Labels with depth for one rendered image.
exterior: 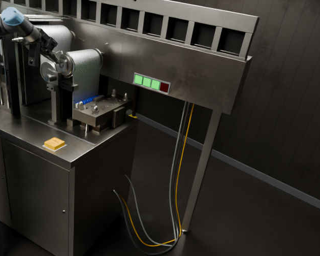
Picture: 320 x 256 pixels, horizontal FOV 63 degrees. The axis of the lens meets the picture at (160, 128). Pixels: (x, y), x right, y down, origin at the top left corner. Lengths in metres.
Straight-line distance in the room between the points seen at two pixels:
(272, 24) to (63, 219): 2.46
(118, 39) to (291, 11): 1.74
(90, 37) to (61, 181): 0.93
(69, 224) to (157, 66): 1.04
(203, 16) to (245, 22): 0.21
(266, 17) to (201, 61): 1.53
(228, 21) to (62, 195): 1.26
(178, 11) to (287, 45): 1.57
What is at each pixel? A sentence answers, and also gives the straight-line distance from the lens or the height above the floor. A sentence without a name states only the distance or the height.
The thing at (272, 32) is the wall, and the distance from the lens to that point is 2.92.
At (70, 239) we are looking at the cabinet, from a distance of 1.74.
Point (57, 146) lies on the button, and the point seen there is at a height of 0.92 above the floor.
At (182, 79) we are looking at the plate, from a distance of 1.55.
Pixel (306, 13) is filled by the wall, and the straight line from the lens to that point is 2.87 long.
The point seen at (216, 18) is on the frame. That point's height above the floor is 1.61.
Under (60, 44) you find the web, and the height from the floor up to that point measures 1.31.
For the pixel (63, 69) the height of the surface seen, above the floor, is 1.23.
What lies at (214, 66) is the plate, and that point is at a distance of 1.49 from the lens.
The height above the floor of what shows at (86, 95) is 1.06.
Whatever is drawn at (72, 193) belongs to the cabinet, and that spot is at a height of 0.68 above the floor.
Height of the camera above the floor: 1.66
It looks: 26 degrees down
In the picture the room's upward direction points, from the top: 10 degrees clockwise
